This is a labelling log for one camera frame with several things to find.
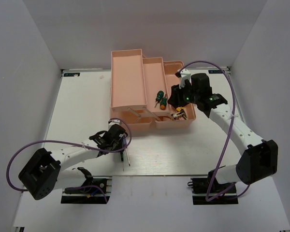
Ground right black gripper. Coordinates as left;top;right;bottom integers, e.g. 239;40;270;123
167;81;200;109

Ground blue red long screwdriver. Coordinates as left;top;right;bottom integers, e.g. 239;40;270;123
123;138;131;166

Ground thin green precision screwdriver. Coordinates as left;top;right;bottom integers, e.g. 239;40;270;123
120;141;125;171

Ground yellow combination pliers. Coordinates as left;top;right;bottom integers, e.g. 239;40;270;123
171;108;188;120

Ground green orange stubby screwdriver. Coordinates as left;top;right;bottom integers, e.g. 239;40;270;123
159;97;167;110

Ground pink plastic toolbox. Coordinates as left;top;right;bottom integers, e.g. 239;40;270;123
110;49;196;131

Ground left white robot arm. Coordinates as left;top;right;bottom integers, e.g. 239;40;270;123
18;124;128;200

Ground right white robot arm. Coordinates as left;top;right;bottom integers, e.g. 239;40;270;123
168;70;278;193

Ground right table corner label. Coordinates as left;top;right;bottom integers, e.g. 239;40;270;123
208;70;224;74

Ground table corner label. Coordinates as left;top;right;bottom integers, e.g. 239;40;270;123
208;70;224;74
63;72;80;77

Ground left table corner label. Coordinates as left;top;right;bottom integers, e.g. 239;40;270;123
63;72;80;77

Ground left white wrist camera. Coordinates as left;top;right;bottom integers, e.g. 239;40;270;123
108;119;121;129

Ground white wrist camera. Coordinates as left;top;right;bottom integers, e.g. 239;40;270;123
175;68;191;89
108;119;121;129

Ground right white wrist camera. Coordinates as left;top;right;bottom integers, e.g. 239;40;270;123
175;68;191;89

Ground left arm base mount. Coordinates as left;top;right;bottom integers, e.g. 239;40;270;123
60;176;112;204

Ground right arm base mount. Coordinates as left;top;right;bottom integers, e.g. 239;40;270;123
188;177;239;206

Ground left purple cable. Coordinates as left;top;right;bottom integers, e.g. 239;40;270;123
7;117;132;203

